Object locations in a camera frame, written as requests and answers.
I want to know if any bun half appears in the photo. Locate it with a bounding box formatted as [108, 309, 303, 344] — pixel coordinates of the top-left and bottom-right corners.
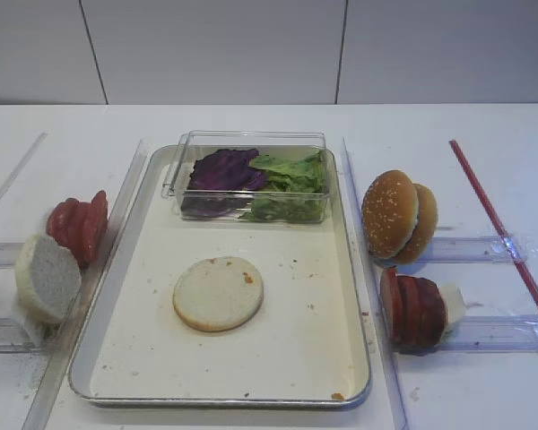
[14, 234, 82, 324]
[172, 256, 265, 332]

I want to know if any green lettuce leaf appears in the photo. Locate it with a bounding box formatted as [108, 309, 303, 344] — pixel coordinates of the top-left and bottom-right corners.
[239, 150, 326, 223]

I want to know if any purple lettuce leaf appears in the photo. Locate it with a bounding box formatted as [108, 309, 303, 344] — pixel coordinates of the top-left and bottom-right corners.
[181, 149, 266, 219]

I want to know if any clear plastic lettuce container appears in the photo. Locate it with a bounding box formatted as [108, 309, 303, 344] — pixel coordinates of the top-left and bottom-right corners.
[161, 130, 334, 224]

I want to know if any rear tomato slice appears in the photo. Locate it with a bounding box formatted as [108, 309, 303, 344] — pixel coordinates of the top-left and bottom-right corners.
[84, 190, 108, 262]

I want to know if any tomato slice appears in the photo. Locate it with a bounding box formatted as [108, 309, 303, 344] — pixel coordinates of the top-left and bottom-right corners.
[46, 197, 94, 269]
[84, 190, 108, 262]

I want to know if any sliced meat patty stack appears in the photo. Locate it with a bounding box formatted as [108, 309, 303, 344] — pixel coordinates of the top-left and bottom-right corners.
[380, 267, 448, 350]

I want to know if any front tomato slice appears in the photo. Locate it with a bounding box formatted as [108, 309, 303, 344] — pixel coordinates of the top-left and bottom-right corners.
[46, 197, 94, 269]

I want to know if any clear tomato pusher track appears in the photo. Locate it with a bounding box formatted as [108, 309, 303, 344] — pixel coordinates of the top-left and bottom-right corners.
[0, 243, 23, 269]

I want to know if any clear meat pusher track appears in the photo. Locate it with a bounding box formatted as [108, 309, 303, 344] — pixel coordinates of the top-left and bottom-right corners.
[398, 280, 538, 353]

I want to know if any sesame top bun front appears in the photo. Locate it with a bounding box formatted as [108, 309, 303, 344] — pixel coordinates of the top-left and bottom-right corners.
[361, 169, 419, 259]

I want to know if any sesame bun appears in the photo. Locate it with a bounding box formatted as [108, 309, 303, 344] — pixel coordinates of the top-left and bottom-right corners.
[393, 184, 438, 264]
[361, 169, 419, 259]

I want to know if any metal baking tray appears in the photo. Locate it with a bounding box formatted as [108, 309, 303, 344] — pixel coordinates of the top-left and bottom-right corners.
[68, 146, 371, 409]

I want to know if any sesame top bun rear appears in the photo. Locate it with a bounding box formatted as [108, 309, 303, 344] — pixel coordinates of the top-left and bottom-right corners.
[393, 184, 438, 264]

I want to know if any clear bun pusher track right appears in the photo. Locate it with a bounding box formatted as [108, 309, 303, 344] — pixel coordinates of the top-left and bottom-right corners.
[418, 236, 528, 263]

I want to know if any clear bun pusher track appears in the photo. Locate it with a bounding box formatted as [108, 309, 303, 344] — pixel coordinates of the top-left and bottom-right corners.
[418, 236, 528, 263]
[0, 297, 47, 353]

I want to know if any clear bun pusher track left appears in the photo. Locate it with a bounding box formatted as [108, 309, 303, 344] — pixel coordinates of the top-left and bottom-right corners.
[0, 297, 47, 353]

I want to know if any clear right front rail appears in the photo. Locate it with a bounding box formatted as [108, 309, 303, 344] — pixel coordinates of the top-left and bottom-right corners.
[341, 138, 409, 429]

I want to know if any red back rail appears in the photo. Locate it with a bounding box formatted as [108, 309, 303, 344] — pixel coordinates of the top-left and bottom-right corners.
[448, 140, 538, 308]

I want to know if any clear left back rail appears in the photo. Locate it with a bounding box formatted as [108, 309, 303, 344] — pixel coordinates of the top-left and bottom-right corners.
[0, 132, 48, 201]

